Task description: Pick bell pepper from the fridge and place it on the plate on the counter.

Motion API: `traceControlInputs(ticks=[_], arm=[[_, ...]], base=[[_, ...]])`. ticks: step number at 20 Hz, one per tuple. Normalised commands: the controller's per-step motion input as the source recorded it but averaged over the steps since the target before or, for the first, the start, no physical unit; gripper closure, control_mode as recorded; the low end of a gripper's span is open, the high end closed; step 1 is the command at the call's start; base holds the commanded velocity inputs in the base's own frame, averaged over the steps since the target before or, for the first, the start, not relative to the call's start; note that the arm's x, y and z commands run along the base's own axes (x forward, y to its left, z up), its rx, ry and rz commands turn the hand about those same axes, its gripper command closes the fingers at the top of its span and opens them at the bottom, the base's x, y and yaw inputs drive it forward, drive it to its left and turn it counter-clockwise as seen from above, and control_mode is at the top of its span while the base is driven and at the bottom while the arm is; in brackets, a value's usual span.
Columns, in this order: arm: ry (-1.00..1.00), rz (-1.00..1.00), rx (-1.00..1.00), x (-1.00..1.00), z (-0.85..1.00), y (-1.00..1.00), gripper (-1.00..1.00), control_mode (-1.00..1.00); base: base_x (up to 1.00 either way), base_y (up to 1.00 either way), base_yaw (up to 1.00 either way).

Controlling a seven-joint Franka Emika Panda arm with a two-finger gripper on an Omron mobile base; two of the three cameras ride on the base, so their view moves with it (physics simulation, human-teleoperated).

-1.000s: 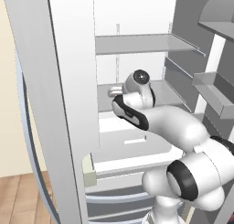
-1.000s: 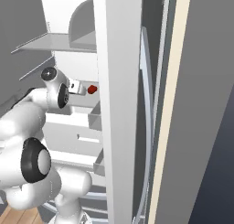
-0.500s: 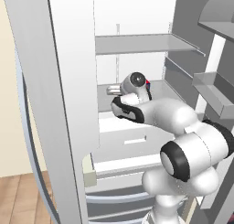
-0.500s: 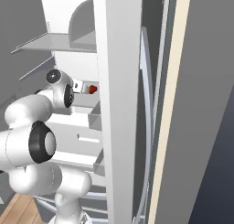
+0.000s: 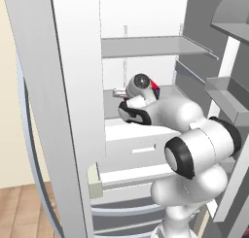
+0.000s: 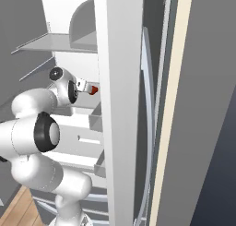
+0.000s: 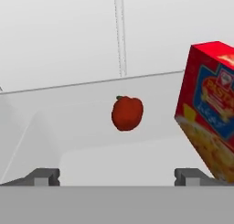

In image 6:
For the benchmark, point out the white fridge drawer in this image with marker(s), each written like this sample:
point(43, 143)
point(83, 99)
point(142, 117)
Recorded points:
point(80, 140)

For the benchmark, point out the white fridge door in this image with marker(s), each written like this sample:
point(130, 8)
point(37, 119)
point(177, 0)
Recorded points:
point(120, 106)

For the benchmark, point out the red bell pepper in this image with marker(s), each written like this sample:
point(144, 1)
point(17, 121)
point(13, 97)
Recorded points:
point(94, 89)

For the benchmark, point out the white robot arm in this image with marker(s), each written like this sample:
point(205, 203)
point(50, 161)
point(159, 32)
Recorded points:
point(27, 134)

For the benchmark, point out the grey fridge door bin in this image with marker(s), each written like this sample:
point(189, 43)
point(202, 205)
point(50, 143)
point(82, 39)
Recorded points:
point(96, 119)
point(100, 166)

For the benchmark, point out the clear glass fridge shelf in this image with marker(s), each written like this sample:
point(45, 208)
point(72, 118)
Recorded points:
point(37, 69)
point(58, 42)

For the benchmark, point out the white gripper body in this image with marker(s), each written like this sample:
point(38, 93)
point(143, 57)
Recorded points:
point(86, 86)

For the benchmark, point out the grey cabinet side panel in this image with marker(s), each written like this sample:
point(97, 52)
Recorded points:
point(196, 112)

